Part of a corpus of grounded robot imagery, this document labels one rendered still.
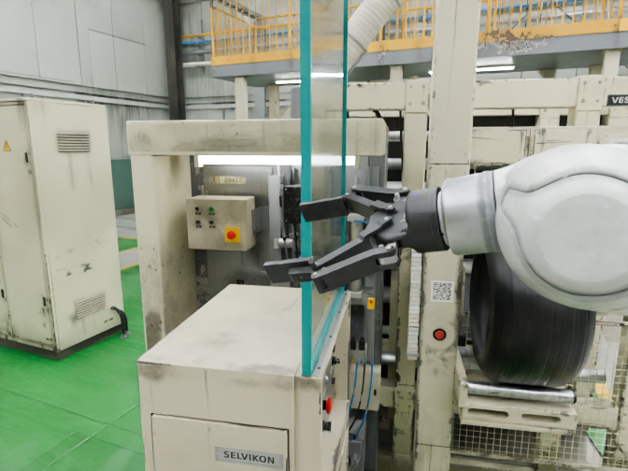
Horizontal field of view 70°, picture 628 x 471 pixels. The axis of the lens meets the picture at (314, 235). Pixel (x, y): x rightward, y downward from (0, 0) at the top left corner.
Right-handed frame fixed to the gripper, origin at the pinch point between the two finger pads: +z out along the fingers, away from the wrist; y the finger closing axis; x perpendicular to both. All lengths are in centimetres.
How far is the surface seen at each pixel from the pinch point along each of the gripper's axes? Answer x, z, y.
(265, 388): -35.5, 22.9, 1.5
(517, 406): -113, -16, 53
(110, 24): 84, 817, 907
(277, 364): -34.6, 21.9, 6.6
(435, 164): -38, -2, 91
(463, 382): -99, -1, 52
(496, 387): -107, -10, 56
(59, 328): -132, 323, 119
